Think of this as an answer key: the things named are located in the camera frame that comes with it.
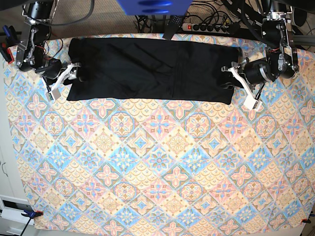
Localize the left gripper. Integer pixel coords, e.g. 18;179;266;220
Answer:
218;58;275;90

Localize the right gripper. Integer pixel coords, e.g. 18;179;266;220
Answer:
35;59;90;85

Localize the black T-shirt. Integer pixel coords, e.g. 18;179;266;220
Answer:
67;38;241;104

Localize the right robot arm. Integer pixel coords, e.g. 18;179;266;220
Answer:
16;0;87;86

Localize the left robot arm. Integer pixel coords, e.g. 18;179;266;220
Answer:
221;0;299;89

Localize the white power strip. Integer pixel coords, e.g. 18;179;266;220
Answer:
182;23;229;33

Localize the blue clamp upper left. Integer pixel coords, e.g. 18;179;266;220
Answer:
0;25;18;64

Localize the blue clamp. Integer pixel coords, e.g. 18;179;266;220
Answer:
21;210;43;219
0;25;18;64

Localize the patterned tablecloth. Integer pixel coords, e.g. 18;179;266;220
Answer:
0;50;315;236

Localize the white cabinet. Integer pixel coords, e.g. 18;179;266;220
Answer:
0;60;31;226

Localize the blue clamp lower left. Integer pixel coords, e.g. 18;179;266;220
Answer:
21;210;43;219

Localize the orange clamp lower right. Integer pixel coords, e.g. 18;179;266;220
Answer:
301;219;311;224

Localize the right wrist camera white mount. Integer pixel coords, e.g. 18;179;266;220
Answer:
45;62;82;101

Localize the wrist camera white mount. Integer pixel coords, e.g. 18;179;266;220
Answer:
45;62;82;101
221;66;262;111

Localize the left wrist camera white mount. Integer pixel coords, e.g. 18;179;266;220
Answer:
221;66;262;111

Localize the black strap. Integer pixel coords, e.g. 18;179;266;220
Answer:
162;15;184;40

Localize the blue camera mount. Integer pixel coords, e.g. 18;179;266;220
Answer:
117;0;192;15

